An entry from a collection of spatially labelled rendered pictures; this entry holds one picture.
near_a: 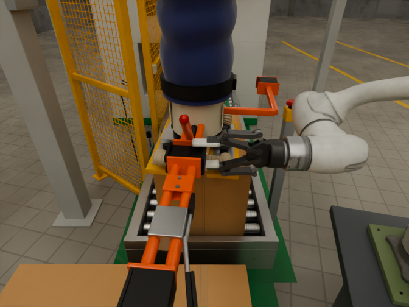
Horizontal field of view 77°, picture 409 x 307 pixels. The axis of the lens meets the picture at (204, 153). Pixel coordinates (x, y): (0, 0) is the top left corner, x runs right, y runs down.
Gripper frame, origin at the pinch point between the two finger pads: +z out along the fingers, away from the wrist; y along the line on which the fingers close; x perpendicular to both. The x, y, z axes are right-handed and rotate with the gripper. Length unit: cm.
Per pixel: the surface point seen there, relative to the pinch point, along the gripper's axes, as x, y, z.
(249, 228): 33, 66, -23
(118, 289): 1, 66, 34
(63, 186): 87, 85, 102
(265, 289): 31, 120, -37
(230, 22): 15.5, -29.0, -6.6
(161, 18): 15.9, -29.8, 10.7
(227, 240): 20, 59, -10
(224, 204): 27, 44, -9
